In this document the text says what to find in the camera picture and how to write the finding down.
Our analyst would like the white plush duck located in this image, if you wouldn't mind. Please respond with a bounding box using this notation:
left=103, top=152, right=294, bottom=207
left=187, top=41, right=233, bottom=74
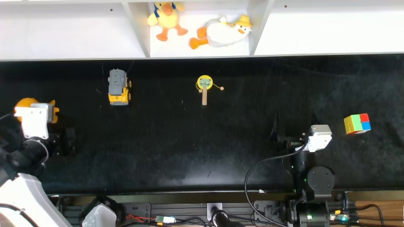
left=188, top=14, right=253, bottom=50

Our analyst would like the mounting rail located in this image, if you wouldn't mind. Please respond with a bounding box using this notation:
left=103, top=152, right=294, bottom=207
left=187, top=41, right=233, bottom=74
left=47, top=192, right=389, bottom=227

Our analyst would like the black cable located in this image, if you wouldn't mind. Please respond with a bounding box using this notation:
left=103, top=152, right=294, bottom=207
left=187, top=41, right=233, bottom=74
left=0, top=203, right=40, bottom=227
left=244, top=142, right=309, bottom=227

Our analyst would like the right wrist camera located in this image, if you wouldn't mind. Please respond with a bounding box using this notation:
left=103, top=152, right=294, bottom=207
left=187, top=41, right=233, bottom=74
left=304, top=124, right=333, bottom=153

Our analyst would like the grey and yellow toy truck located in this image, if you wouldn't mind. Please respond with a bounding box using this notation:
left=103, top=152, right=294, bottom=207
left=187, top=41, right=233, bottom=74
left=107, top=68, right=133, bottom=107

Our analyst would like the yellow rattle drum toy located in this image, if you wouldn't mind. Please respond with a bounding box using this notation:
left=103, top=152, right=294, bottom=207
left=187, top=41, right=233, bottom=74
left=194, top=74, right=225, bottom=107

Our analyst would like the yellow plush duck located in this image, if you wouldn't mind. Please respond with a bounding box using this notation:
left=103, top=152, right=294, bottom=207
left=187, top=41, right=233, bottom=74
left=146, top=1, right=189, bottom=42

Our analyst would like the many-coloured puzzle cube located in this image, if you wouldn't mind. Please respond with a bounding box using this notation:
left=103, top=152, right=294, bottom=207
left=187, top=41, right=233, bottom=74
left=343, top=113, right=372, bottom=136

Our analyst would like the white shelf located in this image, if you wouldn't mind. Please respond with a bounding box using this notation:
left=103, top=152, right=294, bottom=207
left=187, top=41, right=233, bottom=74
left=0, top=0, right=404, bottom=62

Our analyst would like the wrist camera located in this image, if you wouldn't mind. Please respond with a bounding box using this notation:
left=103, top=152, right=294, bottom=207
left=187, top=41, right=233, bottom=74
left=304, top=124, right=333, bottom=153
left=13, top=102, right=55, bottom=140

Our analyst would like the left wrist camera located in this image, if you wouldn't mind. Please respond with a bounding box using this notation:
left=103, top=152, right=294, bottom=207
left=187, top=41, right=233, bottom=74
left=13, top=102, right=55, bottom=140

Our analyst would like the orange dinosaur figure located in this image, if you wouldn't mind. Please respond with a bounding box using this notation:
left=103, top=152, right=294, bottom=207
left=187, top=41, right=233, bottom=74
left=14, top=97, right=61, bottom=124

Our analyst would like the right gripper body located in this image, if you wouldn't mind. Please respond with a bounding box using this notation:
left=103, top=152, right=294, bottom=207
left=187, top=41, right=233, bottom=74
left=277, top=134, right=309, bottom=151

